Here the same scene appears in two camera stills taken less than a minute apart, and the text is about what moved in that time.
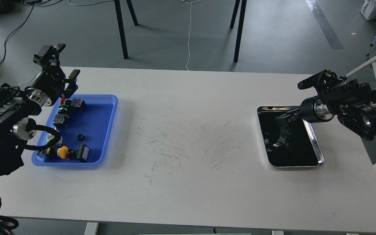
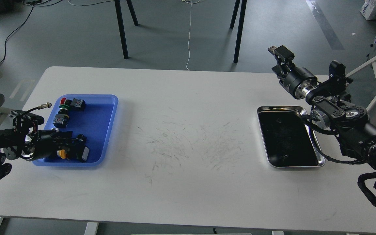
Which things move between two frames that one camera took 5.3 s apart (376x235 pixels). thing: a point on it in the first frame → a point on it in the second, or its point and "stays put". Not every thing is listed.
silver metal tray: (288, 141) stays put
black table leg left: (121, 28) stays put
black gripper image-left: (47, 87) → (43, 144)
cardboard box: (370, 9) stays put
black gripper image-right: (312, 110) → (299, 80)
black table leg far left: (132, 13) stays put
